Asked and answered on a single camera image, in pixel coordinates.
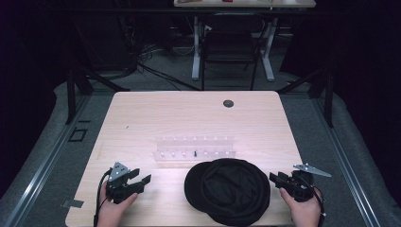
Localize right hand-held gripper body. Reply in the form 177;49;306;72
284;162;333;203

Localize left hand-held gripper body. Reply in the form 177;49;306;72
105;161;145;204

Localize black hat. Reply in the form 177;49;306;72
183;157;271;227

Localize person's right hand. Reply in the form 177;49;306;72
279;187;323;227

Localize person's left hand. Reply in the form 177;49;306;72
96;181;139;227

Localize grey tape strip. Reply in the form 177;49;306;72
61;199;85;209

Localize clear acrylic rack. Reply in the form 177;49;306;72
152;135;237;163

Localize black metal stand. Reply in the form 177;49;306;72
64;29;131;126
276;64;336;129

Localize black chair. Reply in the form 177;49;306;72
200;12;268;92

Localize white-legged desk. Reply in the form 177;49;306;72
173;0;317;82

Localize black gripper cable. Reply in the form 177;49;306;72
299;174;327;227
93;168;113;227

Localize aluminium floor rail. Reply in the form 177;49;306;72
2;94;93;227
310;96;382;227

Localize bundle of floor cables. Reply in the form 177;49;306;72
117;15;202;93

